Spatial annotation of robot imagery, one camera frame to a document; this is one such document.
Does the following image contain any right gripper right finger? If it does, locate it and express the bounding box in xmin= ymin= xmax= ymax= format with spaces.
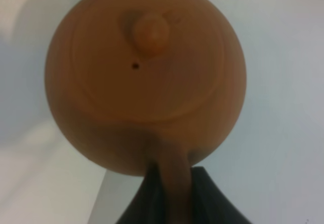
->
xmin=191 ymin=167 xmax=251 ymax=224

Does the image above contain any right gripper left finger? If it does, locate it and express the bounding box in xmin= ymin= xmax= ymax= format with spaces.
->
xmin=116 ymin=165 xmax=166 ymax=224

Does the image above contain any brown clay teapot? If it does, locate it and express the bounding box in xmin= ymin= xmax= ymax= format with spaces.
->
xmin=45 ymin=0 xmax=247 ymax=223

